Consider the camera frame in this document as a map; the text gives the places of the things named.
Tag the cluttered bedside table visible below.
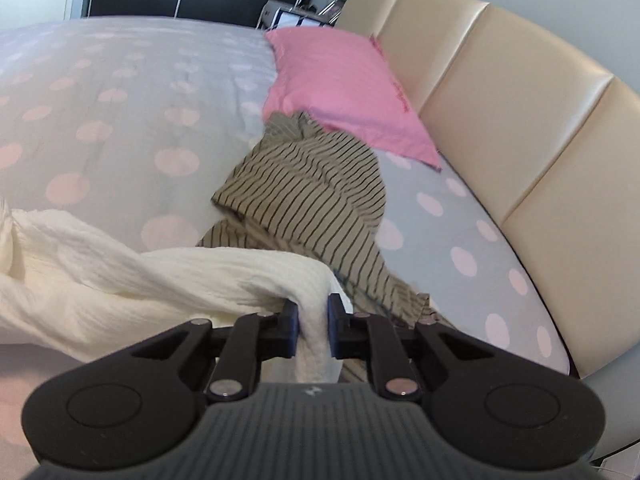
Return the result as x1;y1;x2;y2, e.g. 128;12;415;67
256;0;346;30

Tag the pink pillow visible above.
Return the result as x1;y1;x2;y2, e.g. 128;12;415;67
262;27;442;170

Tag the cream padded headboard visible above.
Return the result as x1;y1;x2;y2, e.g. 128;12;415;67
337;0;639;382

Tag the white crinkled cotton garment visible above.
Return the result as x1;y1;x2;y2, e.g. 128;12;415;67
1;203;346;382

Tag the beige black striped garment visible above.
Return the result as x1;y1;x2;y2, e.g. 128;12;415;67
195;110;457;385

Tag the polka dot bed sheet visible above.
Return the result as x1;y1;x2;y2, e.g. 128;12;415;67
1;18;570;373

